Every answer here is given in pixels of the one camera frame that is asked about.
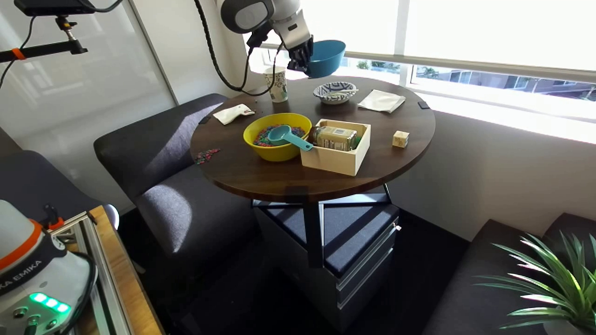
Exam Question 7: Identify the heap of colourful candies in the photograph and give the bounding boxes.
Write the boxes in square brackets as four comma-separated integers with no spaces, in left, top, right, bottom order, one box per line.
[252,123,307,148]

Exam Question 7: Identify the yellow bowl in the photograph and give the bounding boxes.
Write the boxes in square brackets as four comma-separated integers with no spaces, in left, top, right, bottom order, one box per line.
[243,112,313,163]

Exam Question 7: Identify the scattered colourful candies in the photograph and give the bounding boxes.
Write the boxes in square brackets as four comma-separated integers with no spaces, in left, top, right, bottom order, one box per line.
[194,147,221,165]

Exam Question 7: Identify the green potted plant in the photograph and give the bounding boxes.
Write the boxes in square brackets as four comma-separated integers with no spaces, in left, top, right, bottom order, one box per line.
[473,232,596,335]

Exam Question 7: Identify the white patterned bowl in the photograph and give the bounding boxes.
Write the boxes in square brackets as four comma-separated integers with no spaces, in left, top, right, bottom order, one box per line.
[313,81,359,105]

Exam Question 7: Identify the grey upholstered bench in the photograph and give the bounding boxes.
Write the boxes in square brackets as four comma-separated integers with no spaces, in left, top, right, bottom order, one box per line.
[93,93,262,284]

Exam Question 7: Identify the teal measuring scoop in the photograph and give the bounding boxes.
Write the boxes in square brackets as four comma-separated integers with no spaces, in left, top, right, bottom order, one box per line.
[267,124,314,152]

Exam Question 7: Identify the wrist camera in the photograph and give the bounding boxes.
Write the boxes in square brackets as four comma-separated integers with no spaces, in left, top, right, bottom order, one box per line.
[246,21,274,50]

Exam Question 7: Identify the flat white napkin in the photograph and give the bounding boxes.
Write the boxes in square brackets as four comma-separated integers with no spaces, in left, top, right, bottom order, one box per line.
[357,89,406,114]

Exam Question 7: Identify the dark upholstered seat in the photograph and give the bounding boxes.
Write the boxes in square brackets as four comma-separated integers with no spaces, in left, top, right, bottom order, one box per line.
[420,212,596,335]

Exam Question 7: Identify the light wooden box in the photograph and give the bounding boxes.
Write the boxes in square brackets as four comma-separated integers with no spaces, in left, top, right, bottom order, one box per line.
[300,119,372,177]

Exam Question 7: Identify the window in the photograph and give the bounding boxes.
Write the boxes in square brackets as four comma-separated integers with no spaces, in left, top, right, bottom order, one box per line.
[246,0,596,104]

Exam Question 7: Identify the crumpled white napkin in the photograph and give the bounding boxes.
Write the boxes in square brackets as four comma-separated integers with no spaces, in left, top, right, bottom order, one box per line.
[212,103,256,126]

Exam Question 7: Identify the blue bowl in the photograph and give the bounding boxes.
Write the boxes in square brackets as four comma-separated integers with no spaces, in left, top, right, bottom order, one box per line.
[305,40,347,79]

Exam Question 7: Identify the camera on mount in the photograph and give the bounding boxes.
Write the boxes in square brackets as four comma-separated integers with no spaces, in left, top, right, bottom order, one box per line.
[0,0,124,64]

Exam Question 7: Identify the printed paper cup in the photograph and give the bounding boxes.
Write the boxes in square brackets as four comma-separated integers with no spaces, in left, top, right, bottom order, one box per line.
[264,66,289,103]

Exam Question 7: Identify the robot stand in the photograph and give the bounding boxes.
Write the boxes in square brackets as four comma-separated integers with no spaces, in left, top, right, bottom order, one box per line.
[44,205,167,335]

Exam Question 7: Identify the grey cushioned filing cabinet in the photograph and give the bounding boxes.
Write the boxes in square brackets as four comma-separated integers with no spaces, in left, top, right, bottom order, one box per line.
[253,192,402,332]

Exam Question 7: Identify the dark grey armchair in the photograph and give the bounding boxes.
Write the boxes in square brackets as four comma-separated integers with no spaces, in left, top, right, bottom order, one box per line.
[0,127,120,231]

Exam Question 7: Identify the glass jar with label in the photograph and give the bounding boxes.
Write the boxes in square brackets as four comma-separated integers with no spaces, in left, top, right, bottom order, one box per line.
[312,125,362,152]

